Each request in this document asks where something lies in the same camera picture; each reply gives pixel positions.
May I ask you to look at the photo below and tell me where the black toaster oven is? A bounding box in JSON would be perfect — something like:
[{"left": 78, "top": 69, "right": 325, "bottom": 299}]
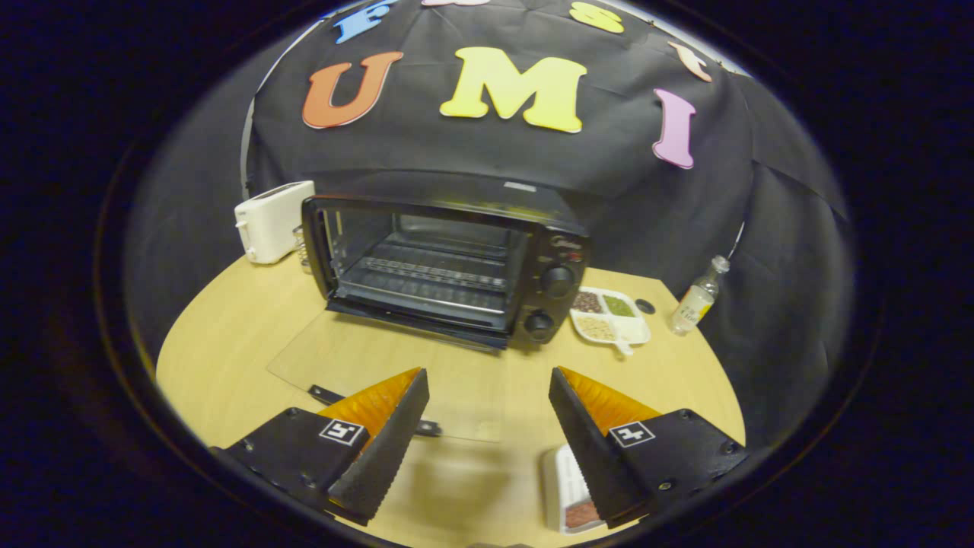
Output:
[{"left": 266, "top": 194, "right": 590, "bottom": 444}]

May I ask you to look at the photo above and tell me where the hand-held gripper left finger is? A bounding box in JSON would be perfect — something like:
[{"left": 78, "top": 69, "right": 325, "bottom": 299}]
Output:
[{"left": 212, "top": 367, "right": 431, "bottom": 526}]

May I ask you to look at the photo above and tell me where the red raw meat steak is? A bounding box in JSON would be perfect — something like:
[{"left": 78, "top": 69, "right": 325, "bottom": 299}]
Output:
[{"left": 565, "top": 500, "right": 603, "bottom": 530}]

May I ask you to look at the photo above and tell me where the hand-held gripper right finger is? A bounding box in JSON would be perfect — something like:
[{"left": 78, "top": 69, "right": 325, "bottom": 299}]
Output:
[{"left": 548, "top": 366, "right": 748, "bottom": 530}]

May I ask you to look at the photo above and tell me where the white rectangular food tray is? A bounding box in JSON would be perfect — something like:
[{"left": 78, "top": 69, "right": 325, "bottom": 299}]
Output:
[{"left": 542, "top": 445, "right": 610, "bottom": 535}]

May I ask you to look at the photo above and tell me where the white pop-up toaster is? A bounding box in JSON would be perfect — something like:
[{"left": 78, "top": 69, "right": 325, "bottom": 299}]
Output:
[{"left": 234, "top": 180, "right": 316, "bottom": 265}]

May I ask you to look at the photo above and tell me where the white divided dish of beans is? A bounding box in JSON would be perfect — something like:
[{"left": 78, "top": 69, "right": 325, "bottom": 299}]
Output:
[{"left": 570, "top": 287, "right": 651, "bottom": 356}]

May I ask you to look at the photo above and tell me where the small clear glass bottle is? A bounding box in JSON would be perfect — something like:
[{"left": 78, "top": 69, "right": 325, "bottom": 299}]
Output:
[{"left": 670, "top": 256, "right": 731, "bottom": 336}]

